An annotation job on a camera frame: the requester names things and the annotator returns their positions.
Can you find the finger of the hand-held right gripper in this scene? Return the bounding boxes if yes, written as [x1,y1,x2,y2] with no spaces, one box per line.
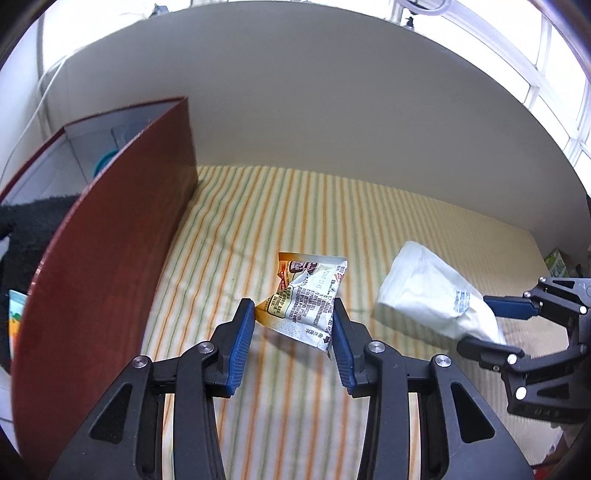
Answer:
[482,276,591,322]
[456,335,530,376]

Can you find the white wall cable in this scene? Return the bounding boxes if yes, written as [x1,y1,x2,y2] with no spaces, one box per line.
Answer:
[0,51,70,190]

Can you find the white plastic packet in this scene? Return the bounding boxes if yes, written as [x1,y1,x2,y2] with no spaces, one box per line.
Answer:
[373,240,509,345]

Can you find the teal fabric item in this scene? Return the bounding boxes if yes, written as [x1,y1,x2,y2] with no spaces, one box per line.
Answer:
[91,148,123,180]

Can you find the red storage box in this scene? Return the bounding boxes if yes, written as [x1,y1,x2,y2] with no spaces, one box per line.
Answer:
[0,95,199,463]

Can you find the black fuzzy cloth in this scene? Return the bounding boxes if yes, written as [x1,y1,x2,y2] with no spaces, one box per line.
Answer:
[0,194,82,376]

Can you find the light blue printed packet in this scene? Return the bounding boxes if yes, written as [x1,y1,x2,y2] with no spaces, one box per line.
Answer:
[8,289,29,366]

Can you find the green tissue pack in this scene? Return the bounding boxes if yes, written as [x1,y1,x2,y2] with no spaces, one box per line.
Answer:
[545,248,571,278]

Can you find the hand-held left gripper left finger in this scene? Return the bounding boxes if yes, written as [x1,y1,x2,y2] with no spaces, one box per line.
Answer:
[48,298,257,480]

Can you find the window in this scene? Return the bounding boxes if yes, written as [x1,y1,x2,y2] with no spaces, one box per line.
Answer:
[383,0,591,185]

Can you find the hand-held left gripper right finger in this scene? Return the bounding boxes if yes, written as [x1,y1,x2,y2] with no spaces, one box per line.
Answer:
[331,298,523,480]

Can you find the printed snack packet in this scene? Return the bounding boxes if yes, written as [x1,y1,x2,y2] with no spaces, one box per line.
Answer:
[255,251,348,361]

